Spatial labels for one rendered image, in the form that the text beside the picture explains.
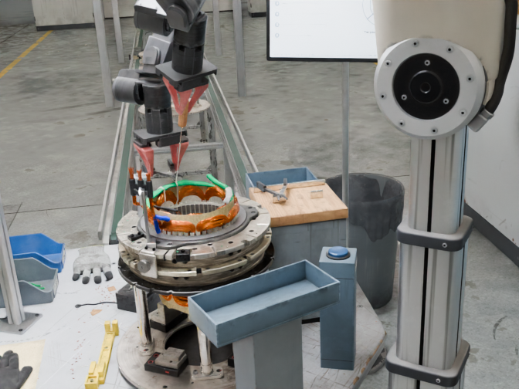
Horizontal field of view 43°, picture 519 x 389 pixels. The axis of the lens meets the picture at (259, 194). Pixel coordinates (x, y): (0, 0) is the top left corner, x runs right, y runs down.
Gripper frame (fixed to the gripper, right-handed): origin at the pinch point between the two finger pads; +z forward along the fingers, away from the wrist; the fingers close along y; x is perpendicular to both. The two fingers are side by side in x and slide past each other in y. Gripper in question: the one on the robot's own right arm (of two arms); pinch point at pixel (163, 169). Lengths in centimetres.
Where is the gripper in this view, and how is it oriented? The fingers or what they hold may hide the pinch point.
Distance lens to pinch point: 148.7
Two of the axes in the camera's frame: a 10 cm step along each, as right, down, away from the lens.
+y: -8.5, 2.3, -4.7
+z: 0.2, 9.1, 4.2
